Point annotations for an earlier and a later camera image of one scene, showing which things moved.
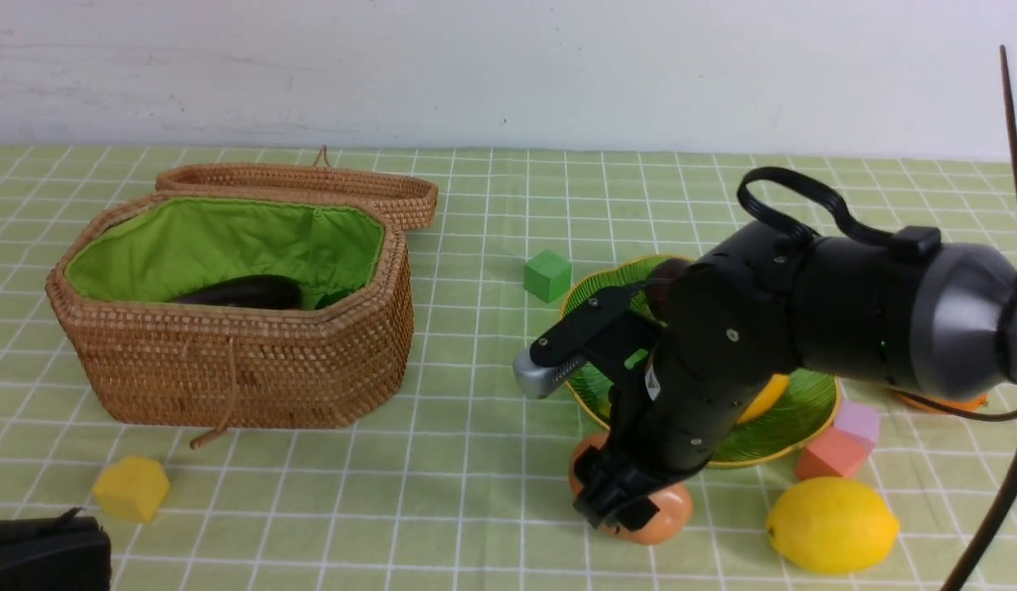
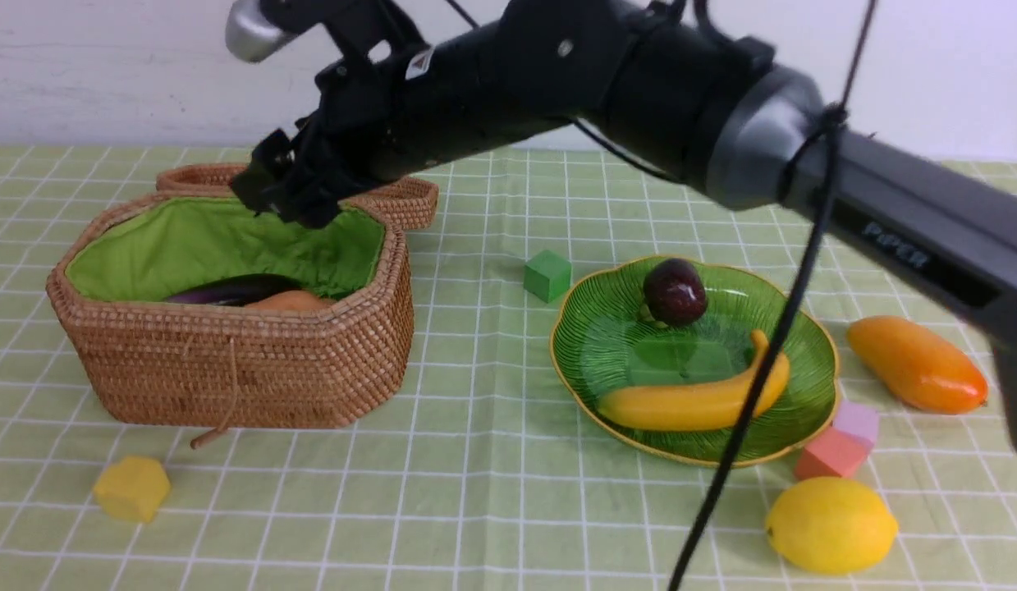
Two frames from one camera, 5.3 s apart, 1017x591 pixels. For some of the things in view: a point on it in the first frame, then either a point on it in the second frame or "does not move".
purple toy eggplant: (258, 291) does not move
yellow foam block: (132, 490) does not move
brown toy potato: (673, 501) to (291, 300)
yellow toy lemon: (831, 525) does not move
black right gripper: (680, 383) to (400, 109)
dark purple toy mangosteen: (661, 295) does not move
